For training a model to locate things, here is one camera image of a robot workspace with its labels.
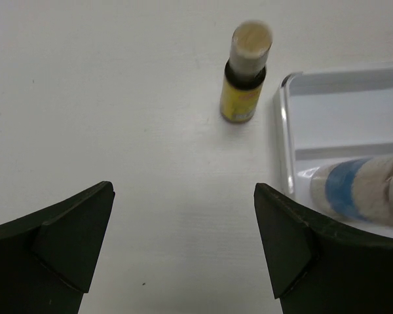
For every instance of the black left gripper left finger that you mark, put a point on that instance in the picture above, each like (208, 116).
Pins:
(48, 258)

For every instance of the blue label jar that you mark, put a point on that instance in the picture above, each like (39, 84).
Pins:
(360, 189)

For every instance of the yellow sauce bottle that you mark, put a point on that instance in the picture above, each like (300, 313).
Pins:
(245, 71)

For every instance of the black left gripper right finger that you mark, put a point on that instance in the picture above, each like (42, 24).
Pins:
(319, 265)

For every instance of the white divided tray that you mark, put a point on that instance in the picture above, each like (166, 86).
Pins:
(331, 116)

